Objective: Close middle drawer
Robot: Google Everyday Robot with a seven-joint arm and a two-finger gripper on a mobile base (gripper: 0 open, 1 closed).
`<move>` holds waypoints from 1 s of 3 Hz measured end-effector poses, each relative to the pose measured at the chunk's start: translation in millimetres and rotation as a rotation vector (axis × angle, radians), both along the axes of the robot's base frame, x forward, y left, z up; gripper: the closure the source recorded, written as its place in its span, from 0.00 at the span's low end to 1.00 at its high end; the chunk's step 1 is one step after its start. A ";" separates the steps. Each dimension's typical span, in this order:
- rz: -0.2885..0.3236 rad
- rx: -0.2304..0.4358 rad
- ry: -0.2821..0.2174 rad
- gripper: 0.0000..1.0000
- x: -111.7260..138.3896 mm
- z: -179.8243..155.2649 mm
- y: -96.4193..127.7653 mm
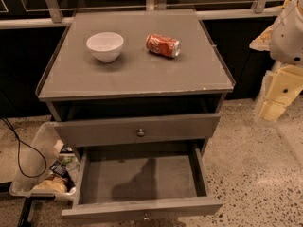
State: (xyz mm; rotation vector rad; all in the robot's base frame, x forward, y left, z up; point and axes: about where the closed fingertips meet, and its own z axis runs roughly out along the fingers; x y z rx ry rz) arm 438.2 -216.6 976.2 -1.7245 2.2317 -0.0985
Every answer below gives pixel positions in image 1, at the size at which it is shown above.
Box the grey drawer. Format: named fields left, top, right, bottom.
left=54, top=113, right=220, bottom=147
left=62, top=142, right=222, bottom=224

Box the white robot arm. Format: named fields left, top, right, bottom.
left=249, top=0, right=303, bottom=121

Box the grey top drawer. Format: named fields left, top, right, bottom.
left=54, top=113, right=220, bottom=147

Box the crushed orange soda can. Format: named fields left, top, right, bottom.
left=146, top=34, right=181, bottom=58

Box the grey wooden nightstand cabinet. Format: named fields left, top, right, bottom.
left=36, top=9, right=234, bottom=146

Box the white ceramic bowl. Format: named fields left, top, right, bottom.
left=86, top=32, right=124, bottom=62

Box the dark blue snack packet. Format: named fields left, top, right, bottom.
left=49, top=161, right=67, bottom=177

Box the yellow chip bag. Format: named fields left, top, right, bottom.
left=34, top=175, right=67, bottom=193

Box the clear plastic storage bin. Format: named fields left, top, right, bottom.
left=9, top=122, right=76, bottom=201

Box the metal railing frame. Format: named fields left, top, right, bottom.
left=0, top=0, right=286, bottom=30

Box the black cable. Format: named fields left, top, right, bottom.
left=0, top=116, right=48, bottom=180

